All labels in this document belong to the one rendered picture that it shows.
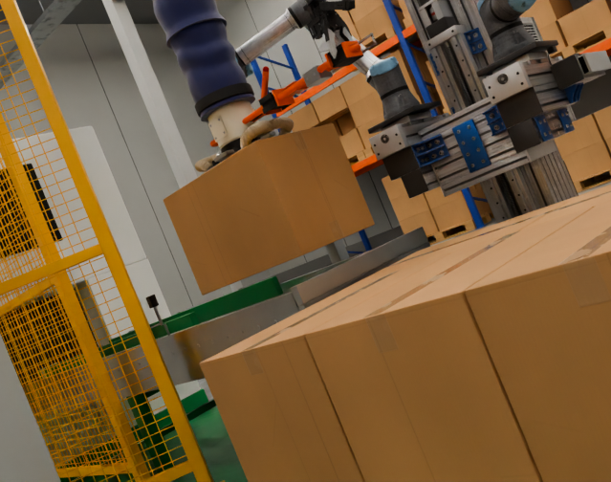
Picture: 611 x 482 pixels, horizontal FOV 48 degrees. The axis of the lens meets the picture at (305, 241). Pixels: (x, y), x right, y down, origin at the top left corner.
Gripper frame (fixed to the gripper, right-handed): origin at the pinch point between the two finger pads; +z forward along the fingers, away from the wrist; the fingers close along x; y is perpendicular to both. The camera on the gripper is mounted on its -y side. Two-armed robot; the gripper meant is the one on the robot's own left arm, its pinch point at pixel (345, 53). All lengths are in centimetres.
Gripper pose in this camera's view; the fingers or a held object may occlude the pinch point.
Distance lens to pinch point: 220.8
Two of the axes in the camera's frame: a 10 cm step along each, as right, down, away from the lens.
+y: -6.3, 2.7, 7.2
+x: -6.7, 2.8, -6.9
